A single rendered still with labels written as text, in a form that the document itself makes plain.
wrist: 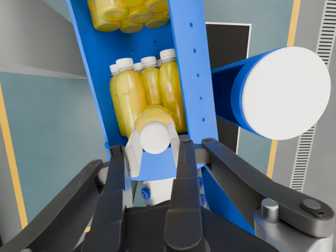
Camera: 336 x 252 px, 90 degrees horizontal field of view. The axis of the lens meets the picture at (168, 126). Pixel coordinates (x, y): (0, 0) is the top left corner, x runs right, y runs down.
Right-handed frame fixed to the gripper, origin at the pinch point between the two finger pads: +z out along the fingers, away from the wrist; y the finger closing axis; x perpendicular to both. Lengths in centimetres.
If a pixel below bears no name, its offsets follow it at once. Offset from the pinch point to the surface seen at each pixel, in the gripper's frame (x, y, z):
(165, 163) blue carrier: -7.6, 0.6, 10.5
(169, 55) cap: 12.6, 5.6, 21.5
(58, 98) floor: 11, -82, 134
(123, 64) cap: 12.5, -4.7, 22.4
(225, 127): -38, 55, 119
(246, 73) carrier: 5.6, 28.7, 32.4
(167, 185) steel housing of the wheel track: -32, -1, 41
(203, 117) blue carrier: -0.9, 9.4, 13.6
